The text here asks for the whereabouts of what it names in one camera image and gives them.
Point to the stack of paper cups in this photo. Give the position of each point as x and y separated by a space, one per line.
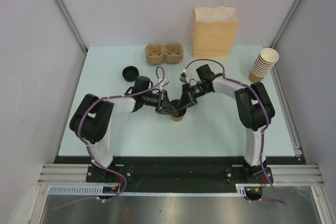
264 62

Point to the stack of black lids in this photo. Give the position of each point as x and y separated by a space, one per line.
130 73

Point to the white cable duct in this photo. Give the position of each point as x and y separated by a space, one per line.
108 191

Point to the brown paper coffee cup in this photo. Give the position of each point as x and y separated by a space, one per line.
177 118

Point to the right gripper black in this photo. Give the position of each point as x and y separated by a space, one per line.
188 99

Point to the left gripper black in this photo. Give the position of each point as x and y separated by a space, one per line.
166 107

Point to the brown paper bag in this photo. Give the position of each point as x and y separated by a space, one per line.
214 30

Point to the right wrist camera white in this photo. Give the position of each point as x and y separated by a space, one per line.
184 77

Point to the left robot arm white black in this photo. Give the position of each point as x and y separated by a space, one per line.
91 121

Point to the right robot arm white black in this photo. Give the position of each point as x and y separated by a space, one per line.
255 109

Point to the brown pulp cup carrier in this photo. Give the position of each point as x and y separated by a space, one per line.
170 53

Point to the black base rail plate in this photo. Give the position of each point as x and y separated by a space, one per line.
188 174

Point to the black coffee cup lid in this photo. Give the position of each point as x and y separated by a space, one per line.
179 107

